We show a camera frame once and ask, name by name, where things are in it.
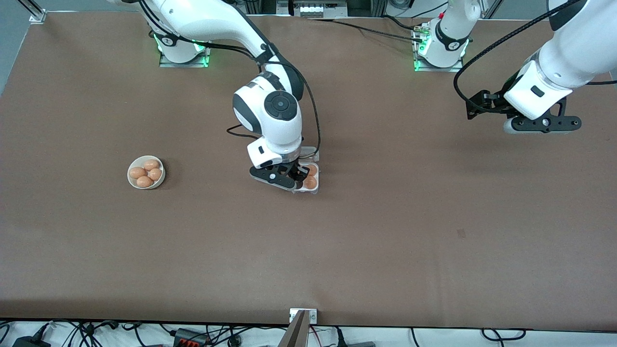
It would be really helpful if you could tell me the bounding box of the clear plastic egg box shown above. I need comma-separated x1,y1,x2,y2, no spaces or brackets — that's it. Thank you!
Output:
292,146,320,195

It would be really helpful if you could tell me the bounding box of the white round bowl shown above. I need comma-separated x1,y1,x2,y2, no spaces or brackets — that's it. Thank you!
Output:
127,155,166,190

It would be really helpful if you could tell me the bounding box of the white power strip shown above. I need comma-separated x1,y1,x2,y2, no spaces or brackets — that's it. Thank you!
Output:
292,0,349,18

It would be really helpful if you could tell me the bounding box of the black orange power strip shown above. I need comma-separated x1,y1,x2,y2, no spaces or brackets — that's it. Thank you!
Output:
173,328,211,347

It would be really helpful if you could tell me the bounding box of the black power adapter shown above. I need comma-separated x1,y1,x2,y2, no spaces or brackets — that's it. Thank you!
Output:
12,335,52,347

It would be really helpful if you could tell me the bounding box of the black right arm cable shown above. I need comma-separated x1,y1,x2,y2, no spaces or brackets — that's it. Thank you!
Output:
137,0,322,152

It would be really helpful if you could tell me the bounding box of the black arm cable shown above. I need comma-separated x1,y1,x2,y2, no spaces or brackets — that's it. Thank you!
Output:
453,0,617,114
137,0,322,152

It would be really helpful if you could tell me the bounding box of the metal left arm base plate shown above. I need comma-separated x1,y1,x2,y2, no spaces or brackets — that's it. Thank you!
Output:
413,22,466,73

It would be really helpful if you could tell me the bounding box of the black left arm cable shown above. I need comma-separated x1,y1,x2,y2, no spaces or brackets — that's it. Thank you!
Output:
453,0,617,114

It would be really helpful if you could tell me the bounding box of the metal table edge bracket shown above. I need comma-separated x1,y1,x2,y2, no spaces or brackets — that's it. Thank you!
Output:
289,308,318,324

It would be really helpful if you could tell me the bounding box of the long black table cable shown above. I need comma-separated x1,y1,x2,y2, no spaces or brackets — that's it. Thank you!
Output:
308,17,420,42

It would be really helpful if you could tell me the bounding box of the brown camera pole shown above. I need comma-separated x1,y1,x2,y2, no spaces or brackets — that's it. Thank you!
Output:
279,310,309,347

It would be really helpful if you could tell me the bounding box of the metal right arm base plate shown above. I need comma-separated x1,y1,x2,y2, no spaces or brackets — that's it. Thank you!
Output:
159,46,211,68

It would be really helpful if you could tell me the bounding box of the black looped floor cable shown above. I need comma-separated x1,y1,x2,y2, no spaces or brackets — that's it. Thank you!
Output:
481,328,527,341

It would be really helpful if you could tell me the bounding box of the aluminium frame profile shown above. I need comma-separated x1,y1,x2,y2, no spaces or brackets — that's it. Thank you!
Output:
18,0,47,24

